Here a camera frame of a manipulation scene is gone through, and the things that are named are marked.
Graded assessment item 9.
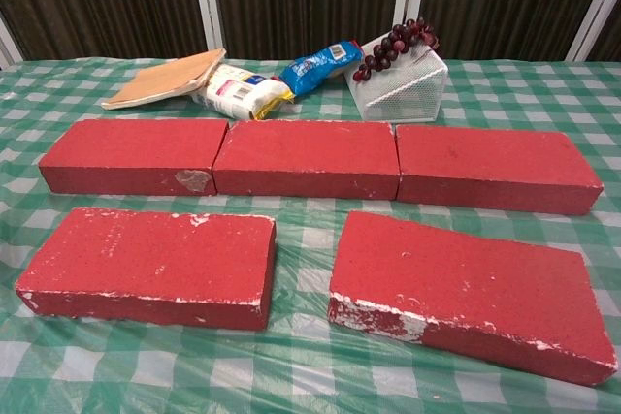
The red foam brick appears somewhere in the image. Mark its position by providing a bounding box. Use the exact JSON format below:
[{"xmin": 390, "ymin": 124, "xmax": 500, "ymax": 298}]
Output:
[{"xmin": 327, "ymin": 210, "xmax": 620, "ymax": 389}]

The blue snack packet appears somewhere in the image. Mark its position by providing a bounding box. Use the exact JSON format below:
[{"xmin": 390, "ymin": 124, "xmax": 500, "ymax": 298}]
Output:
[{"xmin": 278, "ymin": 39, "xmax": 366, "ymax": 98}]

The white and yellow snack packet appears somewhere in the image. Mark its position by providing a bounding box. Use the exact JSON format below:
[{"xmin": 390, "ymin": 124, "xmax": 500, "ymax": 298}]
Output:
[{"xmin": 189, "ymin": 63, "xmax": 296, "ymax": 122}]

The dark red grape bunch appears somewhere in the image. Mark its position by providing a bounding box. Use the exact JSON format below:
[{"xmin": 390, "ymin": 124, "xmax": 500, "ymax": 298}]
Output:
[{"xmin": 351, "ymin": 17, "xmax": 441, "ymax": 84}]

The tan spiral notebook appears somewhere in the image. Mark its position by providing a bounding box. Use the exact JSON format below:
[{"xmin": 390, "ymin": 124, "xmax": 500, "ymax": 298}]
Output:
[{"xmin": 100, "ymin": 48, "xmax": 228, "ymax": 111}]

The green white checkered tablecloth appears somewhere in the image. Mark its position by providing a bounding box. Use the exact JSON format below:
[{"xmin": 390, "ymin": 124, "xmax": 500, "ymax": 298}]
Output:
[{"xmin": 0, "ymin": 55, "xmax": 621, "ymax": 414}]

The white wire mesh basket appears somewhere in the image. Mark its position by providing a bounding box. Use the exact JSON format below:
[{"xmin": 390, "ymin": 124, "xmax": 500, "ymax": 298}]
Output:
[{"xmin": 344, "ymin": 34, "xmax": 447, "ymax": 123}]

